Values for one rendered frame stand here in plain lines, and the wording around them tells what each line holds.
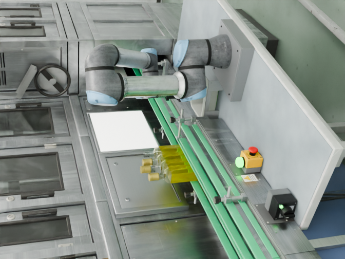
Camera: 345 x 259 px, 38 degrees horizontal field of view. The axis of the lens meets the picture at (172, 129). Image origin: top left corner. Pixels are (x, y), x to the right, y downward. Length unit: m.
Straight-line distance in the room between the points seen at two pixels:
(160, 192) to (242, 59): 0.73
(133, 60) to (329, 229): 1.03
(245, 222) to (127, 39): 1.57
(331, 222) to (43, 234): 1.16
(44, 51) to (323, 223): 1.86
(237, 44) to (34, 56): 1.37
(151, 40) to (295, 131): 1.49
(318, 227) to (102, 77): 0.98
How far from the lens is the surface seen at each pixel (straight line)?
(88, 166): 2.50
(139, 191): 2.35
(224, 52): 2.17
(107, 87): 1.93
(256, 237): 1.82
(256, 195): 1.98
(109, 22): 3.34
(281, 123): 1.93
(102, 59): 1.94
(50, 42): 3.00
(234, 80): 2.16
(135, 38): 3.08
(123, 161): 2.54
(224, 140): 2.27
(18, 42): 3.00
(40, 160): 2.63
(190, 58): 2.13
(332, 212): 2.04
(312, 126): 1.75
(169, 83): 2.07
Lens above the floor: 1.69
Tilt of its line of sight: 17 degrees down
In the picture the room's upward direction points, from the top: 94 degrees counter-clockwise
